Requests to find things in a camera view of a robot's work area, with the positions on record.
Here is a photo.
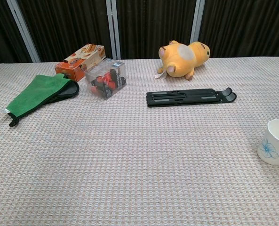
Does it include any black folding laptop stand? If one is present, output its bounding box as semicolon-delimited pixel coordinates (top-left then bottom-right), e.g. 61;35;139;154
146;87;237;108

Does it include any clear plastic box with toy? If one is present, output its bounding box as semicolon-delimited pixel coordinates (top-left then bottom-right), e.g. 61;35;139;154
84;57;128;100

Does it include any beige woven tablecloth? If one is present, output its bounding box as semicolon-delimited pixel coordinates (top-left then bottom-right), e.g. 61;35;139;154
0;56;279;226

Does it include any yellow plush animal toy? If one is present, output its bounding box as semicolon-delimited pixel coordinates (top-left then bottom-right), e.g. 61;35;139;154
154;40;211;81

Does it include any orange biscuit box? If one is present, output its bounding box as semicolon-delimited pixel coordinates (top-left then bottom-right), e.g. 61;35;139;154
54;43;106;82

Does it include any dark pleated curtain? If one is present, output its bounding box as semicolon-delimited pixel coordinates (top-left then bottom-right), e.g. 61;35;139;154
115;0;198;59
199;0;279;58
16;0;113;63
0;0;33;67

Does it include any green cloth with black trim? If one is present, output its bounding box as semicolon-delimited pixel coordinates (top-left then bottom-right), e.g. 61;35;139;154
3;73;80;128

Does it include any grey metal frame post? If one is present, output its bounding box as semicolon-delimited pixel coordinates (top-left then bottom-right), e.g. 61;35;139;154
190;0;206;43
7;0;40;63
105;0;120;60

